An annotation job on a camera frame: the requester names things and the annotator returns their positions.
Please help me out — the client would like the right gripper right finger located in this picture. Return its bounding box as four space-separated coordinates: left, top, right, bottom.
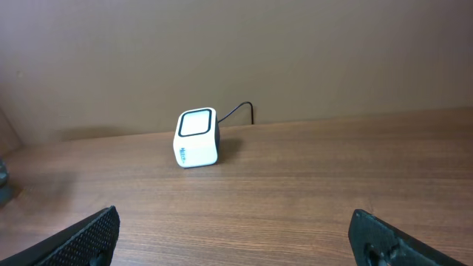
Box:
348 209 465 266

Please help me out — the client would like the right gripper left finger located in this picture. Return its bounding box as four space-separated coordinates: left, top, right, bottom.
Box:
1 205 120 266

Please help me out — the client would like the white barcode scanner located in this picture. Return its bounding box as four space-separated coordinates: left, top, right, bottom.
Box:
173 107 220 168

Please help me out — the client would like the grey plastic mesh basket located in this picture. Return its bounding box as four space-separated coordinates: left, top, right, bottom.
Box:
0 159 13 206

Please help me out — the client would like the black scanner cable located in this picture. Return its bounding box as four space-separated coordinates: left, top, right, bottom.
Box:
217 100 255 126

